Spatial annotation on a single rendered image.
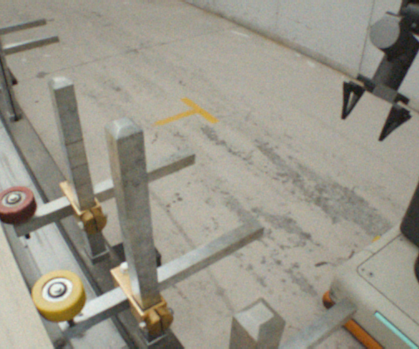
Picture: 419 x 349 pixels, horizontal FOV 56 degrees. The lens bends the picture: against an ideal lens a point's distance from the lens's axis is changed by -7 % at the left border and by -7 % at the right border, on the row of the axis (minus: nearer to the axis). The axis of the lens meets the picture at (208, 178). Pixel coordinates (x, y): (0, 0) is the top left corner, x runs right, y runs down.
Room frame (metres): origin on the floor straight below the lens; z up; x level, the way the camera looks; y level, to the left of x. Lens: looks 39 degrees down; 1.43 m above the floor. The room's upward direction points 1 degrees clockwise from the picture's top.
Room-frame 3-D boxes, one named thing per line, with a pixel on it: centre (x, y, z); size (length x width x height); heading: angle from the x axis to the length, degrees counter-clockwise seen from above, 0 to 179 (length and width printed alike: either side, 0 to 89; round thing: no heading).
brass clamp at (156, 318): (0.42, 0.11, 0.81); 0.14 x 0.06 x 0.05; 36
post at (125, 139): (0.41, 0.10, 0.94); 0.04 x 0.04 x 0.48; 36
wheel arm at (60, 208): (0.68, 0.21, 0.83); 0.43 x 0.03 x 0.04; 126
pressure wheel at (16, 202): (0.56, 0.37, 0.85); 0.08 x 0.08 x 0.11
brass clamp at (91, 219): (0.63, 0.26, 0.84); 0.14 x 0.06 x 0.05; 36
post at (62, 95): (0.61, 0.25, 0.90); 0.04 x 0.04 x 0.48; 36
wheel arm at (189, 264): (0.48, 0.07, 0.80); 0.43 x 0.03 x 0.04; 126
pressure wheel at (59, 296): (0.36, 0.23, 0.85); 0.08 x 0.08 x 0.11
